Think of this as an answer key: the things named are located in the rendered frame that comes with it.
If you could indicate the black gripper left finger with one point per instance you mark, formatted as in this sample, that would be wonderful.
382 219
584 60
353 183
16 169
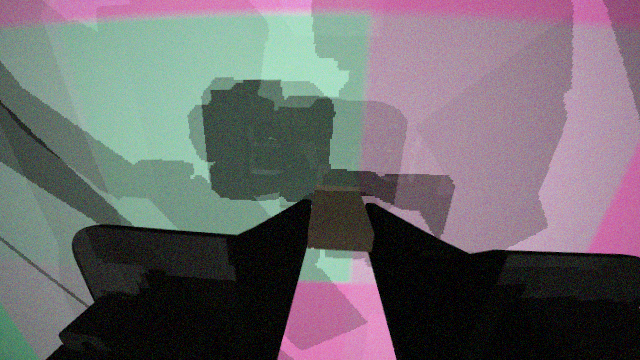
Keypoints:
249 278

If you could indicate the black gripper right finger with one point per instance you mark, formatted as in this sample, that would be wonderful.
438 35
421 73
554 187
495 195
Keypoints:
442 303

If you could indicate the beige domino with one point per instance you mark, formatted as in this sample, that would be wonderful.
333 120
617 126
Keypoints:
339 220

